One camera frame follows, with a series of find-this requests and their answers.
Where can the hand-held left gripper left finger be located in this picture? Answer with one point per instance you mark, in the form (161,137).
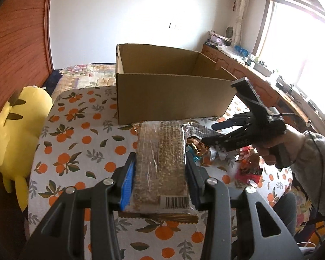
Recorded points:
(126,184)

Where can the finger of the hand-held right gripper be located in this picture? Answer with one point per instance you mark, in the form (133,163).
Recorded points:
(233,140)
(233,123)

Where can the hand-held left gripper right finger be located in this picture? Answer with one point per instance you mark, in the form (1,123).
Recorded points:
(192,178)

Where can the copper foil snack packet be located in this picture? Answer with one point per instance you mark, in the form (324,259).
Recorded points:
(196,144)

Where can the clear grain bar packet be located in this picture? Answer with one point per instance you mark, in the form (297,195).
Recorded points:
(168,151)

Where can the brown cardboard box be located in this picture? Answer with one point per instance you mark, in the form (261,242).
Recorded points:
(165,97)

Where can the person's right forearm grey sleeve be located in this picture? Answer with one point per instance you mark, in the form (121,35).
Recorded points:
(314,162)

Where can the person's right hand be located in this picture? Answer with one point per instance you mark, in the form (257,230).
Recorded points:
(295,140)

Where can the teal snack wrapper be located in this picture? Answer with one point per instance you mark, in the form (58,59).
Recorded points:
(197,157)

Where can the clear printed snack packet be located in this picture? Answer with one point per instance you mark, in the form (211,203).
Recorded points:
(203,132)

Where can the red snack packet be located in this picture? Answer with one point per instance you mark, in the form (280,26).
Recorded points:
(246,172)

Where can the wooden cabinet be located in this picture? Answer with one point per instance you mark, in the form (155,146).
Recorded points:
(260,86)

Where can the orange fruit print bedsheet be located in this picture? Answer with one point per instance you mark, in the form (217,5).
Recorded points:
(78,151)

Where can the row of small desk items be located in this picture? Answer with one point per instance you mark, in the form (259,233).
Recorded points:
(260,63)

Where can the stack of books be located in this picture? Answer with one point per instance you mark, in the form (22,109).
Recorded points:
(218,40)

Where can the window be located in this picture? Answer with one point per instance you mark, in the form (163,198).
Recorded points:
(295,46)

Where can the grey oval fan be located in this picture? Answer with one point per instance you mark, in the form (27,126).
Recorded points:
(230,32)

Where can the patterned curtain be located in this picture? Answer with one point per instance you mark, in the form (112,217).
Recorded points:
(242,13)

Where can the floral quilt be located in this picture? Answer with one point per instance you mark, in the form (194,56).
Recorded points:
(81,75)

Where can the yellow plush toy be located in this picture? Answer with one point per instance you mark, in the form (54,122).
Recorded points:
(19,130)

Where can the dark blue pillow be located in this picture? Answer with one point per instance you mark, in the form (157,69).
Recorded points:
(51,82)

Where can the wooden wardrobe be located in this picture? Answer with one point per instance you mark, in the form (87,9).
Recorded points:
(16,46)

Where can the white wall switch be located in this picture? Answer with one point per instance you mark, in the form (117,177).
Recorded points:
(174,26)

